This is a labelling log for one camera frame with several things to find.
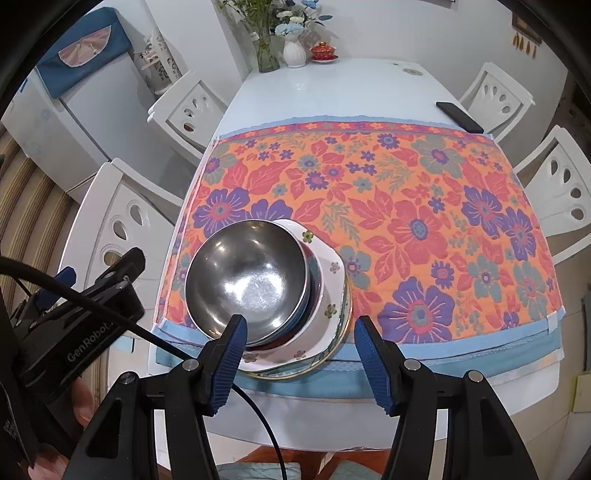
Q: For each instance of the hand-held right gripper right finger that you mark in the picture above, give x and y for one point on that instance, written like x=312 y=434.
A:
x=376 y=364

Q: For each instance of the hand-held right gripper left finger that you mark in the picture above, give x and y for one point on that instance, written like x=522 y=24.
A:
x=229 y=364

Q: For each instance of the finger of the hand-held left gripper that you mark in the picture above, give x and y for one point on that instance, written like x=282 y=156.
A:
x=63 y=278
x=124 y=265

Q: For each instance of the gold rimmed plate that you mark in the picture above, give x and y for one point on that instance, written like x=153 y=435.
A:
x=349 y=307

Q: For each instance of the blue steel bowl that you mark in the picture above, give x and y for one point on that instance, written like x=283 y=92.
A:
x=302 y=314

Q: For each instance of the red steel bowl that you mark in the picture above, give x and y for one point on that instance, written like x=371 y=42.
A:
x=240 y=272

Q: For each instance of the person's left hand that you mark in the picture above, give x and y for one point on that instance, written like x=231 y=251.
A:
x=85 y=401

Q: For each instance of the white dining chair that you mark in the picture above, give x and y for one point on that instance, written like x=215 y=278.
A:
x=101 y=194
x=519 y=99
x=166 y=108
x=540 y=184

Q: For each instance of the teal quilted cushion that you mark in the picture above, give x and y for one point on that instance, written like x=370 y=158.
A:
x=355 y=471
x=254 y=473

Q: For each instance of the white refrigerator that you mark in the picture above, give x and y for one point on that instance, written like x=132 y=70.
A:
x=92 y=129

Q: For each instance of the orange floral tablecloth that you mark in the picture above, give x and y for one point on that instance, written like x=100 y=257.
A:
x=415 y=207

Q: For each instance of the white ornate shelf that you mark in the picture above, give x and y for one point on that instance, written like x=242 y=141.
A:
x=159 y=64

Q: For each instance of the yellow paper sheet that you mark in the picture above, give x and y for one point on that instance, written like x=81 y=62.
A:
x=582 y=392

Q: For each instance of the blue refrigerator cover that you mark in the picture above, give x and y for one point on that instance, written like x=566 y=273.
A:
x=115 y=50

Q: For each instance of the glass vase with flowers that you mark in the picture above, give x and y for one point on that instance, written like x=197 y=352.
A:
x=267 y=57

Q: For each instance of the black phone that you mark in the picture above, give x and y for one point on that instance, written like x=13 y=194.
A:
x=459 y=117

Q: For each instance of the white vase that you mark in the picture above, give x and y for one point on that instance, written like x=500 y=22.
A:
x=294 y=53

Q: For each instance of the blue and white flowers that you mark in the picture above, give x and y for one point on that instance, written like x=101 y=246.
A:
x=291 y=27

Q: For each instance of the red lidded cup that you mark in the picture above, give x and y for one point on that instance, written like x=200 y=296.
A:
x=322 y=50

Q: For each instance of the wall hanging ornament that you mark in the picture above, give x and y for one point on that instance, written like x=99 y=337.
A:
x=524 y=25

